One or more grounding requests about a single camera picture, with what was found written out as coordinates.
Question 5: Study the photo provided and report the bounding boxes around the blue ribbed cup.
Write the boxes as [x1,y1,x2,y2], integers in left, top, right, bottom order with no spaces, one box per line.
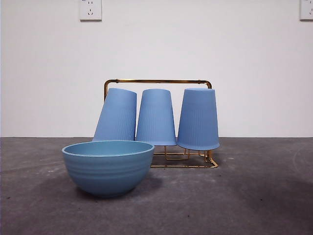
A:
[92,87,137,142]
[177,88,220,149]
[135,89,177,146]

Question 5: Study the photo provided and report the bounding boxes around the blue ribbed bowl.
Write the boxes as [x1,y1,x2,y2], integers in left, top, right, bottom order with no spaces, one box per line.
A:
[61,140,155,199]

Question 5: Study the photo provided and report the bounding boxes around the gold wire cup rack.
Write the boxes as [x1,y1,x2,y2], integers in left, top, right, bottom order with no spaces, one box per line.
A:
[104,78,220,169]

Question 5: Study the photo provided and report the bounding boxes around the white wall socket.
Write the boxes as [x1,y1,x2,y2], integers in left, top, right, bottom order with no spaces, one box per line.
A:
[79,0,102,21]
[299,0,313,21]

